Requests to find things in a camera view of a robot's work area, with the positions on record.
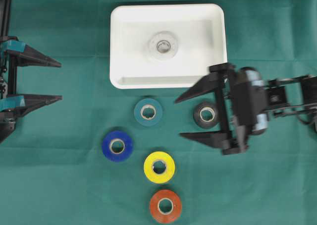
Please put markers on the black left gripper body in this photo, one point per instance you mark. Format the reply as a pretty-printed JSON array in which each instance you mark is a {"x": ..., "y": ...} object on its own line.
[{"x": 8, "y": 85}]

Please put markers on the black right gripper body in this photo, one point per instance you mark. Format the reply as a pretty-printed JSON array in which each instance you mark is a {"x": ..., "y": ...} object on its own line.
[{"x": 238, "y": 144}]

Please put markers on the yellow tape roll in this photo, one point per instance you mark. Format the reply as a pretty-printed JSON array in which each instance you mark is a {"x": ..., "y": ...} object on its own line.
[{"x": 159, "y": 167}]

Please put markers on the black tape roll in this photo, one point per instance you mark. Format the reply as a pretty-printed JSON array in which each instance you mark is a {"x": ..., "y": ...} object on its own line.
[{"x": 205, "y": 114}]

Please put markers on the white plastic tray case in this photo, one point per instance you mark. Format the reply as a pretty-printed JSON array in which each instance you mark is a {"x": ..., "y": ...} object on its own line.
[{"x": 199, "y": 28}]

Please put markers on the white tape roll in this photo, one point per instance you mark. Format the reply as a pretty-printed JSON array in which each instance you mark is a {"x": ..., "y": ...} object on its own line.
[{"x": 163, "y": 45}]

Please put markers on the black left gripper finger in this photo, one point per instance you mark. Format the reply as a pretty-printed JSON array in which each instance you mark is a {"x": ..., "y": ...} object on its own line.
[
  {"x": 24, "y": 55},
  {"x": 21, "y": 105}
]

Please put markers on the green tape roll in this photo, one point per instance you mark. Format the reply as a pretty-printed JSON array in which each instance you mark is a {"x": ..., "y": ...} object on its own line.
[{"x": 148, "y": 112}]

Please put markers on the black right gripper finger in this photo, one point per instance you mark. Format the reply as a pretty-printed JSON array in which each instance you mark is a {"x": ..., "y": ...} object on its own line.
[
  {"x": 205, "y": 85},
  {"x": 215, "y": 139}
]

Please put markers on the blue tape roll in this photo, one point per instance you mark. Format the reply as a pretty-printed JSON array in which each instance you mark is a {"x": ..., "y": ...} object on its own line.
[{"x": 117, "y": 146}]

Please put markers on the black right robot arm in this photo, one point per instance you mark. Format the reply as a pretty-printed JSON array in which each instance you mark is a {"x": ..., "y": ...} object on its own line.
[{"x": 286, "y": 97}]

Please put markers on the orange tape roll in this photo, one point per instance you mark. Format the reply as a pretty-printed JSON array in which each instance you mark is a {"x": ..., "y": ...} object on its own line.
[{"x": 165, "y": 206}]

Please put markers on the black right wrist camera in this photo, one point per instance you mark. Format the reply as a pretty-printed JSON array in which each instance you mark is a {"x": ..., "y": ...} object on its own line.
[{"x": 250, "y": 100}]

